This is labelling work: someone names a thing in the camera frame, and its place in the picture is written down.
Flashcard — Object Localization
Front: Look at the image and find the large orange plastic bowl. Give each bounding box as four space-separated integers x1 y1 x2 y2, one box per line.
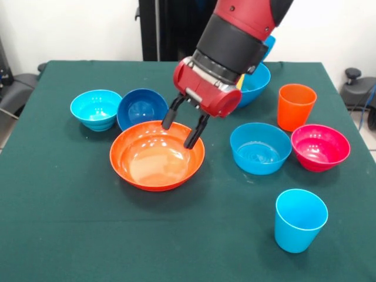
109 120 206 192

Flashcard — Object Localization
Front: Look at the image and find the light blue plastic cup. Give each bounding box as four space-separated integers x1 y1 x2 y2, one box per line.
274 189 329 254

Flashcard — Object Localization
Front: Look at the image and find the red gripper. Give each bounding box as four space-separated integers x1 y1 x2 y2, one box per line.
161 56 243 150

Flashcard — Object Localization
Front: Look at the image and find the small cyan plastic bowl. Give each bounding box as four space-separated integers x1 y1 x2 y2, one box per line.
69 89 123 132

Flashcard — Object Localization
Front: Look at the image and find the dark blue plastic bowl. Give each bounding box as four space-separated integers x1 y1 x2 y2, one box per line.
116 88 170 132

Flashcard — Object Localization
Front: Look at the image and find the large blue plastic bowl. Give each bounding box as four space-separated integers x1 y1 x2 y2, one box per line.
234 62 272 109
263 35 277 61

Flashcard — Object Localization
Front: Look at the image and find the dark green tablecloth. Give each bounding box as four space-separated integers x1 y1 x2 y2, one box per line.
0 60 376 282

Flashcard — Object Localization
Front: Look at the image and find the orange plastic cup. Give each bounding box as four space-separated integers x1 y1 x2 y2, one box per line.
277 83 318 132

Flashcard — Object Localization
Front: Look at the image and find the blue flat-bottomed ringed bowl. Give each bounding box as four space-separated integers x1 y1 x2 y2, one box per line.
230 122 293 175

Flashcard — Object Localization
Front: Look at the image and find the black equipment base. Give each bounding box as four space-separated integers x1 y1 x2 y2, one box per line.
340 67 376 111
0 38 39 118

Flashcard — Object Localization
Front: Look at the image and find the pink plastic bowl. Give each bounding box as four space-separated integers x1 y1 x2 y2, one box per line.
291 124 351 173

